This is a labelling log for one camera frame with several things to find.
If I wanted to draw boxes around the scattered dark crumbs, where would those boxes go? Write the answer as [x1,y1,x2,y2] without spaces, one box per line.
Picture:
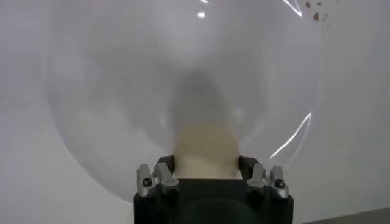
[304,1,332,28]

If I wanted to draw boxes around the white steamed baozi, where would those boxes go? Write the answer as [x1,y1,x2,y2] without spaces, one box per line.
[172,121,241,180]

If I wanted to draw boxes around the large white round plate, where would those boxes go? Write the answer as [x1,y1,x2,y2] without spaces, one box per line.
[45,0,324,205]

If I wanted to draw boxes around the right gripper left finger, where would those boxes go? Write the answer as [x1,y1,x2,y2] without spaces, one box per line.
[136,154,180,199]

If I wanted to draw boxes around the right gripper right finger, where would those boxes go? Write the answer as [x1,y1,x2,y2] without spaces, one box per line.
[238,155,290,200]

